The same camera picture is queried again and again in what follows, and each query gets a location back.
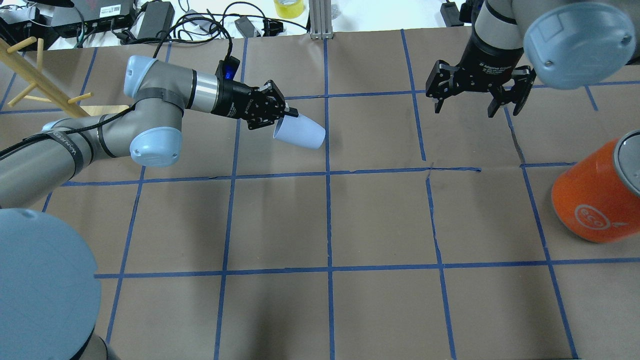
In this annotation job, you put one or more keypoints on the orange canister with grey lid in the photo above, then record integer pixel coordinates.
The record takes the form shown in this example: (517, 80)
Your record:
(598, 199)

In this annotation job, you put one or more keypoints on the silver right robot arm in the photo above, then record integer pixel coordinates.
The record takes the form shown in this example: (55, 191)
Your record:
(566, 44)

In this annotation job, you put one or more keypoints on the wooden mug tree stand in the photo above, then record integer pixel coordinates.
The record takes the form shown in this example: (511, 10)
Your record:
(41, 88)

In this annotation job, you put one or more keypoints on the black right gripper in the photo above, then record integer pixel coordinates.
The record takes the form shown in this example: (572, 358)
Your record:
(484, 64)

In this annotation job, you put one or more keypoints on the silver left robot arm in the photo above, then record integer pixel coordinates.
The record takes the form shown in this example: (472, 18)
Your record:
(50, 298)

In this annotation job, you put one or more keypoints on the aluminium frame post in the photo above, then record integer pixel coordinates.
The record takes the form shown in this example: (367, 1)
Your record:
(320, 19)

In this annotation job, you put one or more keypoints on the light blue plastic cup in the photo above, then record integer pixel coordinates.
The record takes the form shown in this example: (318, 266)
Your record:
(300, 131)

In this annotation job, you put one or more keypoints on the black power adapter brick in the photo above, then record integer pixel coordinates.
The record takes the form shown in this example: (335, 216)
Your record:
(157, 18)

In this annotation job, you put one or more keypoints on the yellow tape roll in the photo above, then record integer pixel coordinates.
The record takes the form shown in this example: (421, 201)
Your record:
(289, 9)

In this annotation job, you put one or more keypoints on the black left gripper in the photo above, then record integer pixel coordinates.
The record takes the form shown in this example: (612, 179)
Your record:
(234, 102)

